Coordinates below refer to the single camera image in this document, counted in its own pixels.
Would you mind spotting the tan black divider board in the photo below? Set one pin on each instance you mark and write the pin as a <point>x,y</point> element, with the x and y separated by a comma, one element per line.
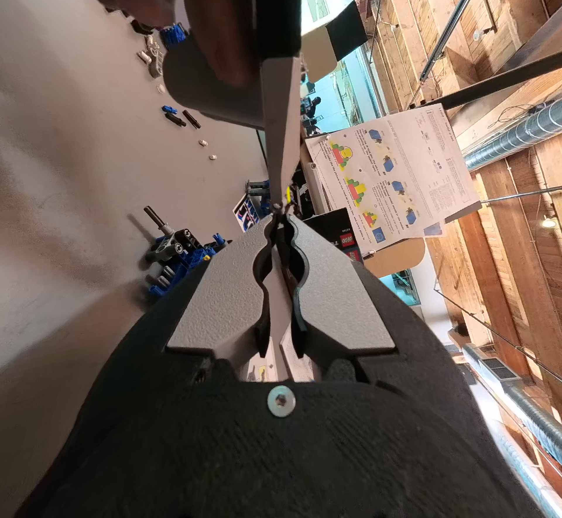
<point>325,48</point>

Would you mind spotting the small light grey lego pin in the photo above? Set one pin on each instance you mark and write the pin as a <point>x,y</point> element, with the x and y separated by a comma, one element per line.
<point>276,207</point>

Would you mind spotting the pile of loose lego pieces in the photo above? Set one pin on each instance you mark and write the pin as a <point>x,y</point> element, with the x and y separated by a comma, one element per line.
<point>171,70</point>

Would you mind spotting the silver ventilation duct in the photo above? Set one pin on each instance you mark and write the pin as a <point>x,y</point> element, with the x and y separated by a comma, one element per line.
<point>513,136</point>
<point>527,412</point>

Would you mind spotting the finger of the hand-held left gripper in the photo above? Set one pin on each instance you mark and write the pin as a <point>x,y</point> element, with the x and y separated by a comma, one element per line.
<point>283,131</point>

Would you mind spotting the blue grey lego sub-assembly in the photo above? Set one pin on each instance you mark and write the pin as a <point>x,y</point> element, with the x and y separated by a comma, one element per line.
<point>184,250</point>

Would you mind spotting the lego set cardboard box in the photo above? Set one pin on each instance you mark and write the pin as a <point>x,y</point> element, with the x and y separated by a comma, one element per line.
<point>338,232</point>

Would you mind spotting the person's left hand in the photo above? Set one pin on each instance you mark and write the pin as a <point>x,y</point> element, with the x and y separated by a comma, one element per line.
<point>219,22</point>

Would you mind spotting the lego instruction booklet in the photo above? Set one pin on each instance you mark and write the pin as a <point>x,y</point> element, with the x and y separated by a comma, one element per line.
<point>298,360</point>

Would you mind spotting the lego sticker sheet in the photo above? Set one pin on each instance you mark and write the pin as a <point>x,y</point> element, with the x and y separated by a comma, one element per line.
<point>248,215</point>

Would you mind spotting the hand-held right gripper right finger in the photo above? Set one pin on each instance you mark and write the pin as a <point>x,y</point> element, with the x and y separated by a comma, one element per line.
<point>347,303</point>

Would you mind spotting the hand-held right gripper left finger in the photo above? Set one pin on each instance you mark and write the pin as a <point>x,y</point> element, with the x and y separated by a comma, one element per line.
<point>215,303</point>

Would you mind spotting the white sheet holder bar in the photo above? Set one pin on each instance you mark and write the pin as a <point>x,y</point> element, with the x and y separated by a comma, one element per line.
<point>317,184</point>

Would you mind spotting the printed instruction sheet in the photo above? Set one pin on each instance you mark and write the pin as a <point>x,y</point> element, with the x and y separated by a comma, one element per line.
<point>395,175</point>

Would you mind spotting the partly built lego buggy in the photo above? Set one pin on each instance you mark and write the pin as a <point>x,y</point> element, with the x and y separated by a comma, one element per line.
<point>259,188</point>

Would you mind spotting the tan cardboard board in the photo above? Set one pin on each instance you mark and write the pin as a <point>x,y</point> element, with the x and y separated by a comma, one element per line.
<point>395,257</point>

